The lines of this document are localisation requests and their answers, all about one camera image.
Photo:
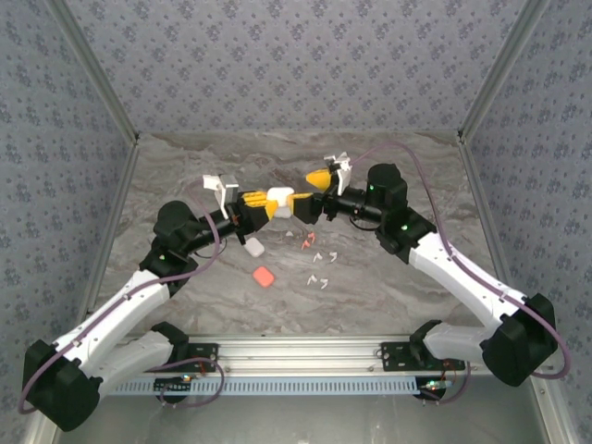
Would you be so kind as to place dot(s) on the white earbud charging case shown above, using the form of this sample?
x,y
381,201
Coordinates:
x,y
254,247
281,196

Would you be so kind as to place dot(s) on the coral earbud charging case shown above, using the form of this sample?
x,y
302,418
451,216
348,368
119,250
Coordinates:
x,y
264,277

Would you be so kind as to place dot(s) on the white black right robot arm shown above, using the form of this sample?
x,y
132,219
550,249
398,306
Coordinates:
x,y
462,273

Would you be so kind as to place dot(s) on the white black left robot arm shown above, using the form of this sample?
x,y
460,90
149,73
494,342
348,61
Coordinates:
x,y
120,305

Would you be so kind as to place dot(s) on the aluminium table edge bar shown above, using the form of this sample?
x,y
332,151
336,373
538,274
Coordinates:
x,y
481,199
115,208

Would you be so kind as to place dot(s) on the grey metal base panel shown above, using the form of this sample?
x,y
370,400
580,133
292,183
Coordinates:
x,y
296,421

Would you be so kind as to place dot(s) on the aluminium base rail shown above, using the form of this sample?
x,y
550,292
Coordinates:
x,y
296,353

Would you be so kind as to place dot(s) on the black bracket with circuit board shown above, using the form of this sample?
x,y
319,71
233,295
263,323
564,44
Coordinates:
x,y
430,388
173,388

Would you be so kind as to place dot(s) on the aluminium frame corner post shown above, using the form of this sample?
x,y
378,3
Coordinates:
x,y
500,69
94,69

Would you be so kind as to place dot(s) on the aluminium lower frame bar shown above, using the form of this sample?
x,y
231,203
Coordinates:
x,y
39,437
555,423

